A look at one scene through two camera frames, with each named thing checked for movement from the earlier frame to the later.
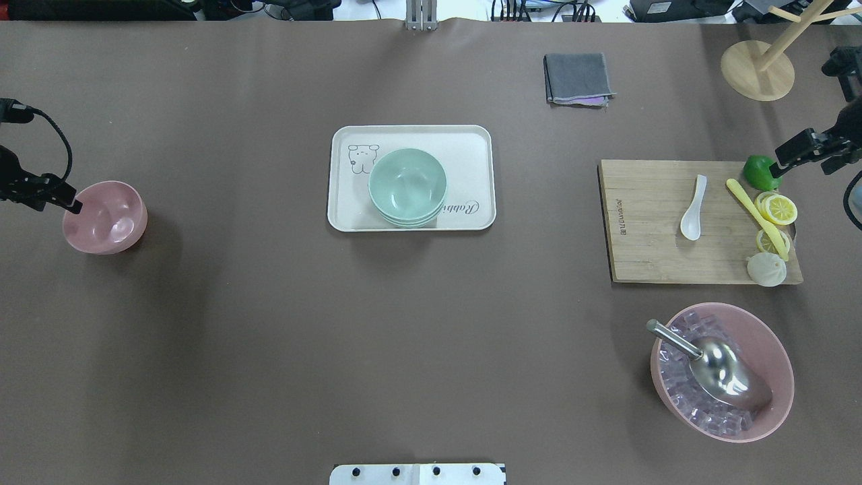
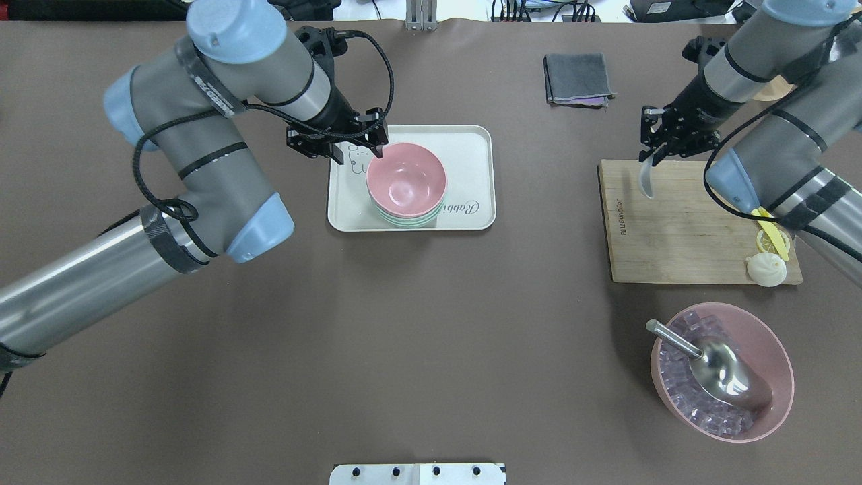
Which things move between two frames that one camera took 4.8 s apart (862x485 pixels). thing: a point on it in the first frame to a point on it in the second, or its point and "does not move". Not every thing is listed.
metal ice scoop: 721,370 does not move
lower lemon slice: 764,244 does not move
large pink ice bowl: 671,364 does not move
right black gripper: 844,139 to 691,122
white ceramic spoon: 690,223 to 646,178
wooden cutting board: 644,203 does not move
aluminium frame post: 421,15 does not move
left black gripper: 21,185 to 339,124
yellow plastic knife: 773,231 does not move
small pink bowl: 112,219 to 409,180
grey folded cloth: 576,79 does not move
